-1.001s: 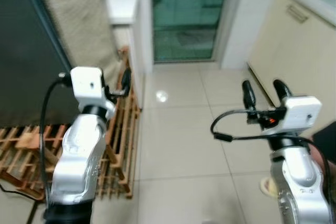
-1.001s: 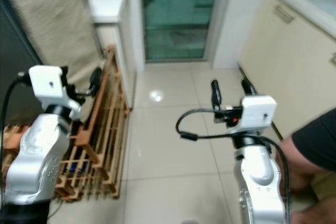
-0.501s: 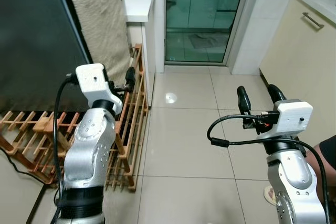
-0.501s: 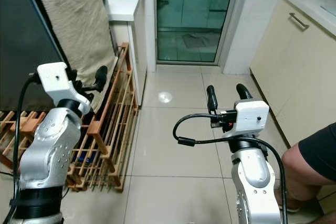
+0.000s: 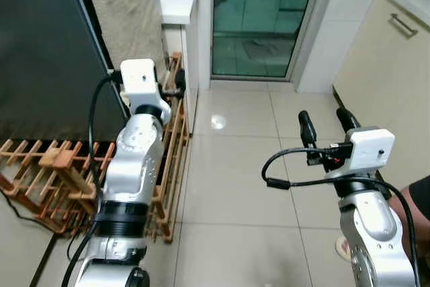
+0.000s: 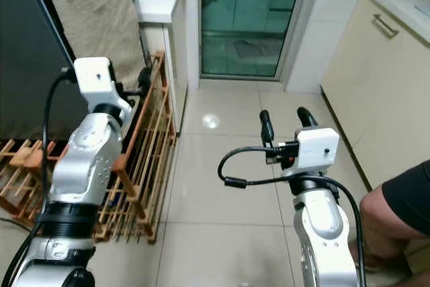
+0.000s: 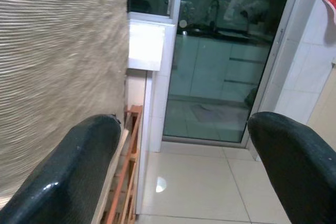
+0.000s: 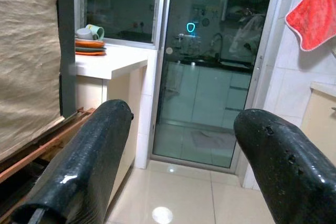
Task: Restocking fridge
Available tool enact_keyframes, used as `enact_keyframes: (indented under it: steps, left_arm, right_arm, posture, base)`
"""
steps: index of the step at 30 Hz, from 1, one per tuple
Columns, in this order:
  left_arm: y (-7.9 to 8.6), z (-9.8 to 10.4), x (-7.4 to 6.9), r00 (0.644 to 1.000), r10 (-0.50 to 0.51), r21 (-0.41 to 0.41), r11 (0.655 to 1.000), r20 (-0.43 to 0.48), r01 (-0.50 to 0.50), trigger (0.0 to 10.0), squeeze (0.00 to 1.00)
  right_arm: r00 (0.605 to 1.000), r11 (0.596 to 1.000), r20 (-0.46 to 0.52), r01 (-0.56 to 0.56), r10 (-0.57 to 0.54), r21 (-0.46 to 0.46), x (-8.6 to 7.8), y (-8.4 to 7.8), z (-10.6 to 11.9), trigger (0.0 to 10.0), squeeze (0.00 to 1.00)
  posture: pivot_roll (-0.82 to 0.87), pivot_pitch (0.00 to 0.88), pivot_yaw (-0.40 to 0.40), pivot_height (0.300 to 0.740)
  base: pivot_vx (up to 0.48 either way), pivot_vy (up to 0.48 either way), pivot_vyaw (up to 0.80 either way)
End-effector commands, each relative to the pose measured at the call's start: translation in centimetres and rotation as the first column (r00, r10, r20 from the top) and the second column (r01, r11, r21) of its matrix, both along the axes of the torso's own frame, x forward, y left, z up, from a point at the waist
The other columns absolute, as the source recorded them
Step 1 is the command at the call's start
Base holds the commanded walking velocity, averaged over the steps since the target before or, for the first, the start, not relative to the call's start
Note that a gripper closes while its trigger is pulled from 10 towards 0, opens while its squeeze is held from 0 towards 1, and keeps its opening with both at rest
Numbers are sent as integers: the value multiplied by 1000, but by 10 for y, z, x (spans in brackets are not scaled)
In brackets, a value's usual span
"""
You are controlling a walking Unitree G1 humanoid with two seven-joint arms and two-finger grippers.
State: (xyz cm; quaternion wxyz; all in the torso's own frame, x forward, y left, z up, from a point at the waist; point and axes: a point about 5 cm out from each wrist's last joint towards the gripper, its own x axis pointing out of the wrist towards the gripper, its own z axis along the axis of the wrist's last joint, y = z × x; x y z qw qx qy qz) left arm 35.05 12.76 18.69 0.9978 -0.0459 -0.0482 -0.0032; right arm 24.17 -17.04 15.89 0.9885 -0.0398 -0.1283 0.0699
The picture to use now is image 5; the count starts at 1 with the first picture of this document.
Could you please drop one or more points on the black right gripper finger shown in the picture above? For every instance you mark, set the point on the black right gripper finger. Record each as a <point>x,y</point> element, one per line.
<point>348,120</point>
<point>308,129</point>

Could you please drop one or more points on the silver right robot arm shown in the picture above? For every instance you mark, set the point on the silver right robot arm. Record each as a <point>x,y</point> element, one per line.
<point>376,233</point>

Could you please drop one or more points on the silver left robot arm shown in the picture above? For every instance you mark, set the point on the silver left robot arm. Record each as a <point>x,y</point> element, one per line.
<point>134,159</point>

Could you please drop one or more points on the beige kitchen cabinet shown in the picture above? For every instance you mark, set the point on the beige kitchen cabinet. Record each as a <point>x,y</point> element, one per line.
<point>390,78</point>

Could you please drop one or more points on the beige hanging cloth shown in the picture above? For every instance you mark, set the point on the beige hanging cloth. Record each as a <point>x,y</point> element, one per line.
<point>124,11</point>

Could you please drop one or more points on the person's foot in slipper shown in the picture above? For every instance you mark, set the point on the person's foot in slipper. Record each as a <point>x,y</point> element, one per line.
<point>344,250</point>

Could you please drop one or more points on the person's bare leg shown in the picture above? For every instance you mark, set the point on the person's bare leg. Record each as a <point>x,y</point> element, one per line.
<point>418,199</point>

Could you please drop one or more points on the green glass door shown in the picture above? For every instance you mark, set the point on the green glass door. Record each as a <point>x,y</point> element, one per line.
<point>262,18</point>

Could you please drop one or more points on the wooden slatted rack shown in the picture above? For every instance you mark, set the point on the wooden slatted rack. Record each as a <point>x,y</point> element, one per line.
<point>64,166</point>

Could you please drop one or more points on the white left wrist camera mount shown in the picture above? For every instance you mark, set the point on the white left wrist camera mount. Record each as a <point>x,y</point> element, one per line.
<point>141,78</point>

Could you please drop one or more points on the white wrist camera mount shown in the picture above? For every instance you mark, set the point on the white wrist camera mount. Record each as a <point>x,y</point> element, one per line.
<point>371,149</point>
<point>141,78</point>

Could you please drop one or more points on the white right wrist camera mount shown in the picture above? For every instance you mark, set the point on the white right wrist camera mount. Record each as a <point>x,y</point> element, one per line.
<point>371,149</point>

